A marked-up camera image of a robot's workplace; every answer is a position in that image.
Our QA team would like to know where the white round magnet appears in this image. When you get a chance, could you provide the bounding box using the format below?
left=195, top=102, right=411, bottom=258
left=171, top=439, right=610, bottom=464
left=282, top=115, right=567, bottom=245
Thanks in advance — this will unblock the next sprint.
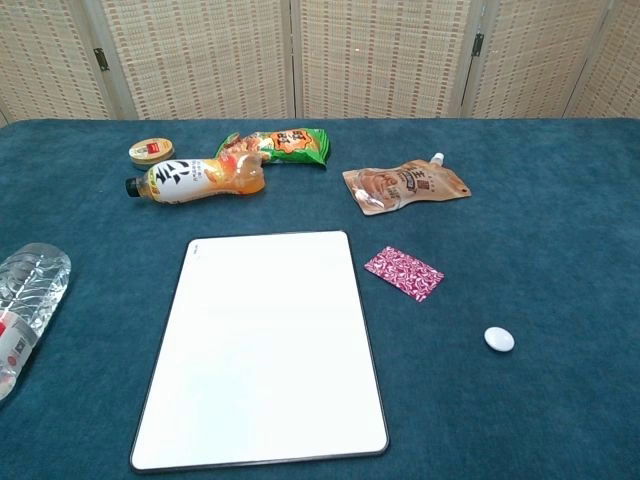
left=483, top=326, right=515, bottom=354

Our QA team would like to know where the white rectangular board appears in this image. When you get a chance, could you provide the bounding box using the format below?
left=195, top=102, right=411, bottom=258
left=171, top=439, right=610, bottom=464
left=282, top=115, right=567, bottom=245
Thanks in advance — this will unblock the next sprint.
left=129, top=230, right=390, bottom=472

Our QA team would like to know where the brown spout pouch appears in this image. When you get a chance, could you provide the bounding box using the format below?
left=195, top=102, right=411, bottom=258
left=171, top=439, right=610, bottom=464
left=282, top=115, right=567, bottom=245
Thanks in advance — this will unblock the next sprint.
left=342, top=152, right=472, bottom=217

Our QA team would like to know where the green snack bag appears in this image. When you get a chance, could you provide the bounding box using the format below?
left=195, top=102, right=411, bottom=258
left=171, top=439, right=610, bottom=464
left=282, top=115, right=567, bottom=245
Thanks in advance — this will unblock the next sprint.
left=215, top=128, right=333, bottom=170

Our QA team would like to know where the orange tea bottle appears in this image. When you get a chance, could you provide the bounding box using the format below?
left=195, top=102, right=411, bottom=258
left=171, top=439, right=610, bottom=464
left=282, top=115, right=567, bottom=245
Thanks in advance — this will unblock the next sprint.
left=124, top=152, right=268, bottom=205

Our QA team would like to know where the dark teal tablecloth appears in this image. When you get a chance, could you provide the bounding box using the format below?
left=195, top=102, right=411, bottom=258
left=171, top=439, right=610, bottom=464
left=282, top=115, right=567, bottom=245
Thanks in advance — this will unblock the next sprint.
left=0, top=118, right=640, bottom=480

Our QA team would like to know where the round yellow tin can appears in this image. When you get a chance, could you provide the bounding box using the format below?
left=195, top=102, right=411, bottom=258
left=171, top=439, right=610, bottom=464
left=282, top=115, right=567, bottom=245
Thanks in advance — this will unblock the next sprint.
left=128, top=138, right=176, bottom=172

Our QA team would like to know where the woven bamboo folding screen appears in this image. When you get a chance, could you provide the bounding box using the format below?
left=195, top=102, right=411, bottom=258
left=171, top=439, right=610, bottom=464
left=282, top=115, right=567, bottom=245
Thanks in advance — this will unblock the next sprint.
left=0, top=0, right=640, bottom=126

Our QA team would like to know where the clear water bottle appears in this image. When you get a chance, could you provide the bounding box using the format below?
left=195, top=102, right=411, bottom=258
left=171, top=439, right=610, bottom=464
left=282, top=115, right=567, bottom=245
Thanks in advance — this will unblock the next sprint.
left=0, top=242, right=72, bottom=401

